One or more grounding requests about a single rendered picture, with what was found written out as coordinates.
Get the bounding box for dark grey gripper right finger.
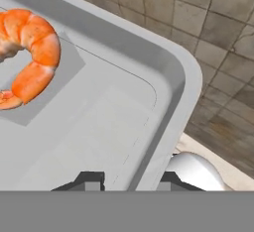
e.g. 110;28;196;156
156;172;205;192

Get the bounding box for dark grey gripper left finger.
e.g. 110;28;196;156
51;172;106;192

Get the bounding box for grey tupperware container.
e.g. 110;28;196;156
0;0;203;192

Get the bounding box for orange shrimp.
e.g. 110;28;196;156
0;8;62;111

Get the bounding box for white rounded object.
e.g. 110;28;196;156
165;152;227;192

